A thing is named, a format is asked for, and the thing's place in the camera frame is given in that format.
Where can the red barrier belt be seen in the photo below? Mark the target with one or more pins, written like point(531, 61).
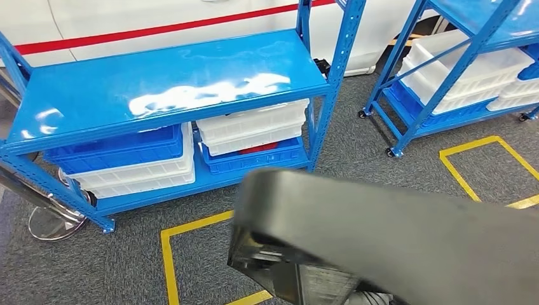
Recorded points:
point(126, 34)

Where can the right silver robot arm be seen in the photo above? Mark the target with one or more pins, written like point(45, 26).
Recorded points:
point(366, 299)

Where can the red plastic part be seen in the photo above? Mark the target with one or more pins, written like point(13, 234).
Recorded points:
point(259, 148)

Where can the stanchion with chrome base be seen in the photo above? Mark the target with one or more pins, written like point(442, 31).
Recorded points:
point(50, 225)

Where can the white car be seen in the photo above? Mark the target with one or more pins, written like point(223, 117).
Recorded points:
point(126, 17)

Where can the blue metal shelf rack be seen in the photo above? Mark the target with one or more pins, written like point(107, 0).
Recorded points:
point(126, 75)

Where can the black ribbed block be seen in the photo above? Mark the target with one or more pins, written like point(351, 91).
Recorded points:
point(322, 67)

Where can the black plastic plate bracket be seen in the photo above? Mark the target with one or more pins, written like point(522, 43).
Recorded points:
point(379, 231)

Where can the blue plastic crate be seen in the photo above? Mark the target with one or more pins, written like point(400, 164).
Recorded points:
point(530, 67)
point(118, 151)
point(257, 162)
point(404, 105)

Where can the blue wheeled shelf rack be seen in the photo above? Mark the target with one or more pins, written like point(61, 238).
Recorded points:
point(452, 80)

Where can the large white plastic crate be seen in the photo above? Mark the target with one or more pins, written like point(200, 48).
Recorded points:
point(417, 86)
point(488, 71)

